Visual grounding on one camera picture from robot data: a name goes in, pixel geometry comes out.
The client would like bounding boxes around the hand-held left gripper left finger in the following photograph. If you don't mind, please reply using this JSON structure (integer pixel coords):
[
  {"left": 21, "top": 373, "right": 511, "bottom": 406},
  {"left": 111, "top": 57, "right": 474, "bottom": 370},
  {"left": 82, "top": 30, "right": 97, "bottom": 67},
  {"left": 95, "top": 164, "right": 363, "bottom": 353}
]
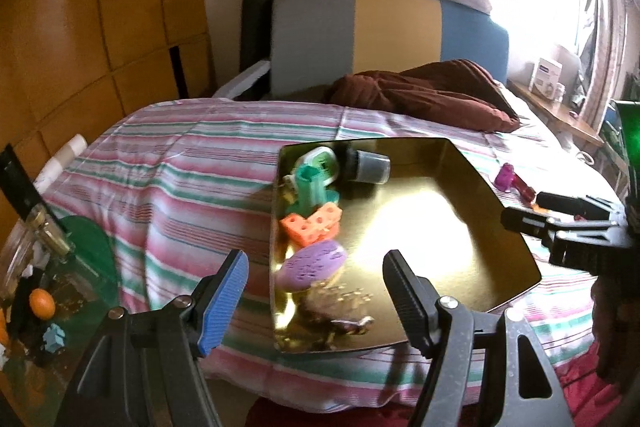
[{"left": 52, "top": 249, "right": 250, "bottom": 427}]

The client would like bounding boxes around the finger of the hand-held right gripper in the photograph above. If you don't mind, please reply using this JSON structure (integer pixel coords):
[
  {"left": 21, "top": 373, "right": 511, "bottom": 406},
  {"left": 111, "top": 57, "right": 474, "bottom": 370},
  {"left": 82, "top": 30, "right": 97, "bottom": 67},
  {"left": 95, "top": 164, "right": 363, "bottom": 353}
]
[
  {"left": 500, "top": 207, "right": 628, "bottom": 269},
  {"left": 535, "top": 191, "right": 626, "bottom": 222}
]

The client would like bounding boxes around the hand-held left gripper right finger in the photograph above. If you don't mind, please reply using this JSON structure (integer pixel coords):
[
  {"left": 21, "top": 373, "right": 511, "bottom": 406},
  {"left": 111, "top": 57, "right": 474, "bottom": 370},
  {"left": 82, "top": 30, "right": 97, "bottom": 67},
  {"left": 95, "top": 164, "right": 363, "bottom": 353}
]
[{"left": 382, "top": 249, "right": 576, "bottom": 427}]

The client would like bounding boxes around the magenta plastic toy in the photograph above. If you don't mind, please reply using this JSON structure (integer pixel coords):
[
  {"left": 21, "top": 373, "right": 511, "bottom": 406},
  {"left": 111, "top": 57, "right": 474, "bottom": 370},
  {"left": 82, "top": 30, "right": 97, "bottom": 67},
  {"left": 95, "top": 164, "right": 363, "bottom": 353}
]
[{"left": 495, "top": 163, "right": 536, "bottom": 202}]

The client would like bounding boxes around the dark brown toy figure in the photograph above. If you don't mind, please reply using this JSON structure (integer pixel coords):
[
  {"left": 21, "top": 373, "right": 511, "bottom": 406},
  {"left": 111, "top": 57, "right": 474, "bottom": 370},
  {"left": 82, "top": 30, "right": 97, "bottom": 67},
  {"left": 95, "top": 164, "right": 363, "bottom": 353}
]
[{"left": 300, "top": 307, "right": 376, "bottom": 350}]

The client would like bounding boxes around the gold metal tray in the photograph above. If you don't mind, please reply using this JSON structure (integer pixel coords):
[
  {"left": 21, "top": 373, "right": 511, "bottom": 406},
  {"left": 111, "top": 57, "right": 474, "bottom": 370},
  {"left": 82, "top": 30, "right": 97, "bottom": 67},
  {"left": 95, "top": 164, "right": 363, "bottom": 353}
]
[{"left": 270, "top": 137, "right": 543, "bottom": 354}]

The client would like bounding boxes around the purple oval toy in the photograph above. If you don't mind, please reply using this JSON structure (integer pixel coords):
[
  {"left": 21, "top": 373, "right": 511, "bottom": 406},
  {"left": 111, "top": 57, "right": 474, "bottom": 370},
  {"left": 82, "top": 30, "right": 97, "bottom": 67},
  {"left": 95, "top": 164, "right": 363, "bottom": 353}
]
[{"left": 277, "top": 239, "right": 348, "bottom": 292}]

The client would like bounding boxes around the orange block with holes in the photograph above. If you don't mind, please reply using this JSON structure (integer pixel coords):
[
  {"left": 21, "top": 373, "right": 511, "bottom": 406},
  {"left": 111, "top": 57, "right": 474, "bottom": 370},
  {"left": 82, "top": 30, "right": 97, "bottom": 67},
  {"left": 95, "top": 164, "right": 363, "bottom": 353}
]
[{"left": 280, "top": 203, "right": 343, "bottom": 248}]

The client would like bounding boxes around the grey plastic cup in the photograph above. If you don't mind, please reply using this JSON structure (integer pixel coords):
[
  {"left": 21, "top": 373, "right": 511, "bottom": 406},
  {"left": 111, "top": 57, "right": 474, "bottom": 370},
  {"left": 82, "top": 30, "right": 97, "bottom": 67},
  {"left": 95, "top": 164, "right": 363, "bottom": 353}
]
[{"left": 350, "top": 149, "right": 392, "bottom": 184}]

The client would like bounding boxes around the teal plastic toy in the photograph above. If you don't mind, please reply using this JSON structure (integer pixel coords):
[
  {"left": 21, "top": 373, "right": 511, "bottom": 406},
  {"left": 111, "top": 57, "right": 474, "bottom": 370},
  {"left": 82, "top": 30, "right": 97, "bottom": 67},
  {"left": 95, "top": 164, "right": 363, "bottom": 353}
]
[{"left": 290, "top": 164, "right": 343, "bottom": 215}]

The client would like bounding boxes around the white and green container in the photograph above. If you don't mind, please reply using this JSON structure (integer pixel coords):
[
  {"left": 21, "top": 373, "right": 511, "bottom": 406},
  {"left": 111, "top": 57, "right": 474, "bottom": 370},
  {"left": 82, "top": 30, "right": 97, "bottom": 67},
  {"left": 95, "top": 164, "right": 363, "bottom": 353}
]
[{"left": 299, "top": 147, "right": 341, "bottom": 188}]

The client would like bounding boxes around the wooden side desk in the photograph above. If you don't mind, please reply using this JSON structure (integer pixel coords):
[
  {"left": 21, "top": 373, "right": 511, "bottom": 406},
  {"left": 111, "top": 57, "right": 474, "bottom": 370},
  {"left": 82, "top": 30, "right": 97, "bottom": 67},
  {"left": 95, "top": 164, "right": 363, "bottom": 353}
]
[{"left": 507, "top": 79, "right": 606, "bottom": 148}]

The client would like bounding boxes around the white box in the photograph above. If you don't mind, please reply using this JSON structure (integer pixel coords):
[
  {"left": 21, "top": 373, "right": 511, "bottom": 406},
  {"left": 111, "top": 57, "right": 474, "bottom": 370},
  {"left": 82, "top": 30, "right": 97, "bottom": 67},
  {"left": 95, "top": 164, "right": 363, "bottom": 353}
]
[{"left": 530, "top": 59, "right": 563, "bottom": 95}]

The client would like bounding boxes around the green round plate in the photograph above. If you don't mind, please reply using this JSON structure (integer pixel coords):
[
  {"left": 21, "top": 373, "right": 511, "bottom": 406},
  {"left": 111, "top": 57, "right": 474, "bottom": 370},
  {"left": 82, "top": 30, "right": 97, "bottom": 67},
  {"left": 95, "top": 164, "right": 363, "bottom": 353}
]
[{"left": 59, "top": 216, "right": 121, "bottom": 308}]

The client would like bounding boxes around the striped bed sheet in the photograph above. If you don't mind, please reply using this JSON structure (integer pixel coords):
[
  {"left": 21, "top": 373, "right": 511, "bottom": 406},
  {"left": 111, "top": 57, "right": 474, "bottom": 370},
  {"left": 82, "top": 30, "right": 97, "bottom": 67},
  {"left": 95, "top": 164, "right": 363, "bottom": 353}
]
[{"left": 35, "top": 79, "right": 626, "bottom": 408}]

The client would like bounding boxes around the sheer window curtain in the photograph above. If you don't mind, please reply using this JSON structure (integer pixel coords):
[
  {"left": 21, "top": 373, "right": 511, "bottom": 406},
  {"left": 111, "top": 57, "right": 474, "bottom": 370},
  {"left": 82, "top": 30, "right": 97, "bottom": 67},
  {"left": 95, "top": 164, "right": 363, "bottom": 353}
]
[{"left": 575, "top": 0, "right": 631, "bottom": 132}]

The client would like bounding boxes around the brown pillow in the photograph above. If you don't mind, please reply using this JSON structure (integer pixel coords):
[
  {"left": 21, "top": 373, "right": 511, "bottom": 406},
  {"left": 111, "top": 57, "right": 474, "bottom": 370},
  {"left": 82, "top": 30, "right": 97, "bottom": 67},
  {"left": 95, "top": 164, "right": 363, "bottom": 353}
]
[{"left": 325, "top": 58, "right": 521, "bottom": 132}]

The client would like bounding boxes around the small blue block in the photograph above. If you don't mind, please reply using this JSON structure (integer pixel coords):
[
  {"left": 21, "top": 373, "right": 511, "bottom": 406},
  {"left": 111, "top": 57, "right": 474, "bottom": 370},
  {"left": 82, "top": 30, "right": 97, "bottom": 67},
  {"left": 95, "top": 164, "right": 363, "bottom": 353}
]
[{"left": 42, "top": 326, "right": 67, "bottom": 352}]

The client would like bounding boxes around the orange fruit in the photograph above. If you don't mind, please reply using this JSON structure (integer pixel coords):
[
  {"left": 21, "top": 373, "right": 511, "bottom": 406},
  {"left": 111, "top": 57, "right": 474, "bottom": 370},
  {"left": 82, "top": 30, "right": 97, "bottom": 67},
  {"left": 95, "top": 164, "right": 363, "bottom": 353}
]
[{"left": 29, "top": 289, "right": 56, "bottom": 320}]

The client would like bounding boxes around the glass jar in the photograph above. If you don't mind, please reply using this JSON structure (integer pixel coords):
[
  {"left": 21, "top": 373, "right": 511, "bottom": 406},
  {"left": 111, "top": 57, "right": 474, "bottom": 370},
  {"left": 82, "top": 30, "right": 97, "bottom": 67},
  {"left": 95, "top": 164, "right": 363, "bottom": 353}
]
[{"left": 0, "top": 222, "right": 76, "bottom": 298}]

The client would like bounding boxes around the glass side table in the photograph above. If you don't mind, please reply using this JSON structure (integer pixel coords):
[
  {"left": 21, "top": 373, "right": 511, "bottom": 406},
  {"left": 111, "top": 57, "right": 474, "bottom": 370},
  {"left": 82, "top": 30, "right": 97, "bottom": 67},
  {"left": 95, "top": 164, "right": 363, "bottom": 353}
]
[{"left": 0, "top": 192, "right": 121, "bottom": 427}]

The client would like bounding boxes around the white rolled paper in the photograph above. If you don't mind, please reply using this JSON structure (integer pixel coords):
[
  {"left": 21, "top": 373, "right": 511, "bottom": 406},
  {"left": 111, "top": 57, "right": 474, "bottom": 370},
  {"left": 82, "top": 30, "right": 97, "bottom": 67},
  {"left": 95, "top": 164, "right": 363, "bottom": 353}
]
[{"left": 35, "top": 134, "right": 88, "bottom": 192}]

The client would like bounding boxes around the grey yellow blue headboard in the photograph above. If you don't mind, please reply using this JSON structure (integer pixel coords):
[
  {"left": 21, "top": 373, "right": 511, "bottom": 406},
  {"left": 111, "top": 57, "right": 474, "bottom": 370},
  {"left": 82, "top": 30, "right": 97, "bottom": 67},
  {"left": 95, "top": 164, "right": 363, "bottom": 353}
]
[{"left": 270, "top": 0, "right": 510, "bottom": 95}]

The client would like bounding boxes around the black rolled mat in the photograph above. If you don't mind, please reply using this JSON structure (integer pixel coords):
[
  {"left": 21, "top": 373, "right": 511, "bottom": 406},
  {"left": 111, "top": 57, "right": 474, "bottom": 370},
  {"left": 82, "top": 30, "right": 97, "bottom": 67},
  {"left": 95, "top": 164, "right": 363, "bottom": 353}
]
[{"left": 239, "top": 0, "right": 277, "bottom": 72}]

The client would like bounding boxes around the wooden wardrobe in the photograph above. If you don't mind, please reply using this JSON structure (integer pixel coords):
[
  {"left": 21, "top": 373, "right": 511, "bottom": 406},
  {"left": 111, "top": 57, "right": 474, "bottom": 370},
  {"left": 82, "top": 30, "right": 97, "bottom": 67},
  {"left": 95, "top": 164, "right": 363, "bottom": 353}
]
[{"left": 0, "top": 0, "right": 213, "bottom": 218}]

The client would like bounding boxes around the white bed rail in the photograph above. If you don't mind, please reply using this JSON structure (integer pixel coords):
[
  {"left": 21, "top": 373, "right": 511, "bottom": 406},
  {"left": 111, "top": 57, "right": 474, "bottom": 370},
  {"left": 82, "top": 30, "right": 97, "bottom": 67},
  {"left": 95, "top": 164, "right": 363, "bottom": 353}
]
[{"left": 212, "top": 59, "right": 271, "bottom": 100}]

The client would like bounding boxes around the black wardrobe handle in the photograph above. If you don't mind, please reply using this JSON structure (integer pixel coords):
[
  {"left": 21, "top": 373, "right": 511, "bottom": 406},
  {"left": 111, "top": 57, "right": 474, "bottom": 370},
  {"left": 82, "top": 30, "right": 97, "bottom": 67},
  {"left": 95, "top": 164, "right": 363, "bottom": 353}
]
[{"left": 169, "top": 47, "right": 188, "bottom": 100}]

